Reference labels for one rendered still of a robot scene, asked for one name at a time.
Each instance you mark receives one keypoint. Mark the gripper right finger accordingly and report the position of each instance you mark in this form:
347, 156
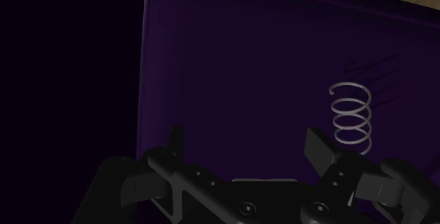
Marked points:
357, 182

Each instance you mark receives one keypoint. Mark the dark purple table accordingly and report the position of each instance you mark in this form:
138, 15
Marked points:
247, 79

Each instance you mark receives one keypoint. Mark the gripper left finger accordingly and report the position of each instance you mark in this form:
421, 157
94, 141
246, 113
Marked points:
178, 178

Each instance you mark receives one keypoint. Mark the grey metal coil spring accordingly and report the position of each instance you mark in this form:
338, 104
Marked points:
351, 117

